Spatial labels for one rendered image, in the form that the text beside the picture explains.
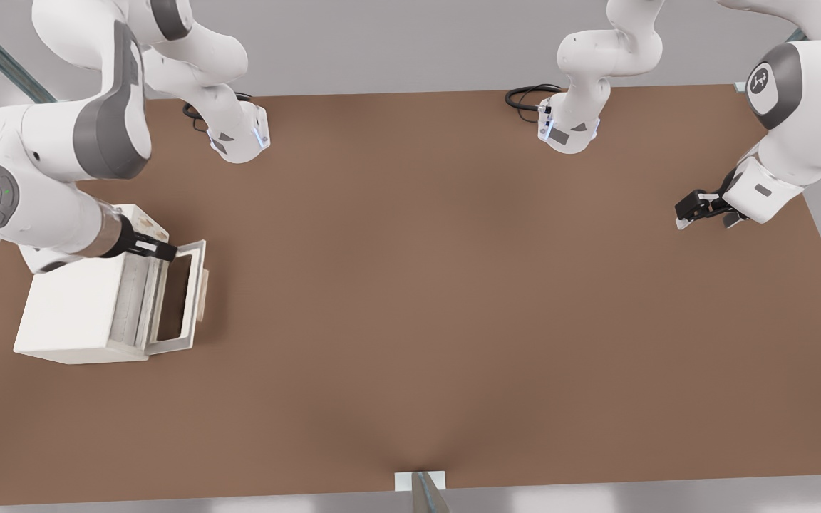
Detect white oven box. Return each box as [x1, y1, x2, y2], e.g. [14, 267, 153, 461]
[14, 204, 171, 366]

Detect black cable loop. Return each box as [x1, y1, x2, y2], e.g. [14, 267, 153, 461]
[505, 83, 565, 126]
[182, 92, 254, 133]

